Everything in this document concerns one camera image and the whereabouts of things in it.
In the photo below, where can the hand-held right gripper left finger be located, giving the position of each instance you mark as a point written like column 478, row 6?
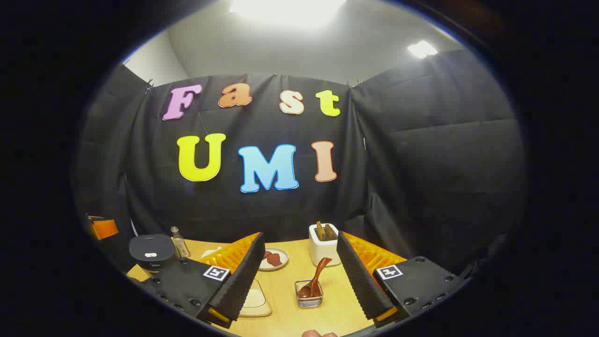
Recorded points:
column 243, row 281

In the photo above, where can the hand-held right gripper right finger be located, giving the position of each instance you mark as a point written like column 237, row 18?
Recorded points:
column 360, row 281

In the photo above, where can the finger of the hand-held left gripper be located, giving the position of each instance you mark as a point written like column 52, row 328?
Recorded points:
column 104, row 229

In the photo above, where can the dark wooden spoon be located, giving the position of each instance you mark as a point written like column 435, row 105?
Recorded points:
column 318, row 274

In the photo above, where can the black silver rice cooker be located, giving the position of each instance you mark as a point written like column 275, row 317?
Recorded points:
column 152, row 248

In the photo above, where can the round white plate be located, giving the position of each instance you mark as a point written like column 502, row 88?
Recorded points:
column 282, row 263

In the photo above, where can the white toaster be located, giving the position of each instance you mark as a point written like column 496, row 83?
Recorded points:
column 323, row 252

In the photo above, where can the brown toast slice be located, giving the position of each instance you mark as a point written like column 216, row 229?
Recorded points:
column 331, row 232
column 321, row 230

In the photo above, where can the small glass bottle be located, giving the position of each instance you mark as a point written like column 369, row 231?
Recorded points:
column 179, row 244

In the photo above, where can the small ceiling light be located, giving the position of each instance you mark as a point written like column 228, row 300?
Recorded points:
column 422, row 49

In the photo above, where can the large ceiling light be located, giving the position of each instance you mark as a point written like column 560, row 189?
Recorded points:
column 288, row 11

